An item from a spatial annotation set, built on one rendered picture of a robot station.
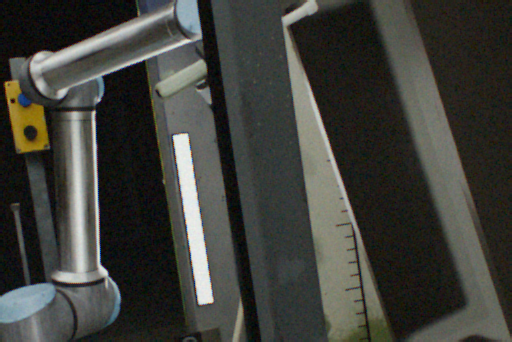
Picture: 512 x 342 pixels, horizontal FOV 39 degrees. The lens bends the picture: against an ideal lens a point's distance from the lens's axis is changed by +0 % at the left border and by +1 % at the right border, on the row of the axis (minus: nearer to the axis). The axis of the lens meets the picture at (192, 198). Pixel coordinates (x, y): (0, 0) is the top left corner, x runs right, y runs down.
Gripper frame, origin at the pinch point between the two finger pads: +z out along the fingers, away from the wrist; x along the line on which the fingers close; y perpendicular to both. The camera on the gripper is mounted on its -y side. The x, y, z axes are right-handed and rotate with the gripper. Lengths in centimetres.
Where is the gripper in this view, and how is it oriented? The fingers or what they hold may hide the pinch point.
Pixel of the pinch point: (204, 81)
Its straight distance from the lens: 184.0
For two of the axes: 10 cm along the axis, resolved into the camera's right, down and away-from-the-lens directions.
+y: 5.0, 8.5, 1.8
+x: 8.1, -5.3, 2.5
